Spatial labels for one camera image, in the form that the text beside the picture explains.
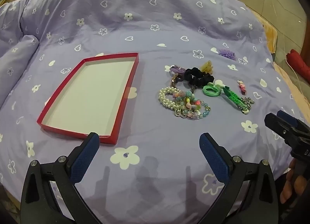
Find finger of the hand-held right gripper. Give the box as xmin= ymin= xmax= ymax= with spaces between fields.
xmin=264 ymin=113 xmax=304 ymax=147
xmin=277 ymin=110 xmax=310 ymax=132

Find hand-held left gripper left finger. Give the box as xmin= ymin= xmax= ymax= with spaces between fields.
xmin=21 ymin=132 xmax=101 ymax=224

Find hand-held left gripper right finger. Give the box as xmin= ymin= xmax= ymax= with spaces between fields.
xmin=194 ymin=132 xmax=276 ymax=224

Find green braided bracelet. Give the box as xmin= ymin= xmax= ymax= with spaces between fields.
xmin=221 ymin=86 xmax=250 ymax=114

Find pink hair clip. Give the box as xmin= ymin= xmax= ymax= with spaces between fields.
xmin=237 ymin=80 xmax=248 ymax=95

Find colourful bead bracelet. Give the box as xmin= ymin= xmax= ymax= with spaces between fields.
xmin=173 ymin=90 xmax=202 ymax=111

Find mint green hair ties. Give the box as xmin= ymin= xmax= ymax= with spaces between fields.
xmin=202 ymin=80 xmax=225 ymax=98

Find red shallow cardboard box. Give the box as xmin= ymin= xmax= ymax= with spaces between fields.
xmin=36 ymin=53 xmax=139 ymax=145

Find black velvet scrunchie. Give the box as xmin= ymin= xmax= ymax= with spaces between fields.
xmin=183 ymin=67 xmax=215 ymax=86

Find gold bangle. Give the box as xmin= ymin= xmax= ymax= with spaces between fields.
xmin=170 ymin=73 xmax=198 ymax=94

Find yellow hair claw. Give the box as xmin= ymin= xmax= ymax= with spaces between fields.
xmin=199 ymin=61 xmax=214 ymax=73

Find purple hair tie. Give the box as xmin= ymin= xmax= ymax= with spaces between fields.
xmin=169 ymin=65 xmax=187 ymax=76

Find person's right hand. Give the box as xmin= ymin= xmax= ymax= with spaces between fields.
xmin=280 ymin=159 xmax=310 ymax=204

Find peach bedsheet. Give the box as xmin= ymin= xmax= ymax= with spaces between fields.
xmin=273 ymin=61 xmax=306 ymax=119

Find silver snowflake charm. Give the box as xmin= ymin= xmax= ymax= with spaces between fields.
xmin=240 ymin=97 xmax=255 ymax=112

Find red fabric bag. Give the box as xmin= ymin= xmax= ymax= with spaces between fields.
xmin=286 ymin=49 xmax=310 ymax=82

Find orange patterned cloth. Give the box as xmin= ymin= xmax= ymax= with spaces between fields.
xmin=263 ymin=24 xmax=278 ymax=54

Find purple flower hair clip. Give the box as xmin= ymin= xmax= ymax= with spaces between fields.
xmin=219 ymin=49 xmax=237 ymax=60

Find purple floral blanket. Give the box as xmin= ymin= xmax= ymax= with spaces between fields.
xmin=0 ymin=0 xmax=294 ymax=215

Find white cable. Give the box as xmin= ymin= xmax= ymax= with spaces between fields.
xmin=286 ymin=56 xmax=304 ymax=92

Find blue crystal bead bracelet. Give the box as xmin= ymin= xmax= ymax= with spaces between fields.
xmin=173 ymin=102 xmax=211 ymax=120

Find white pearl bracelet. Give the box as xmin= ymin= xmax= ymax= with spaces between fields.
xmin=158 ymin=87 xmax=182 ymax=111

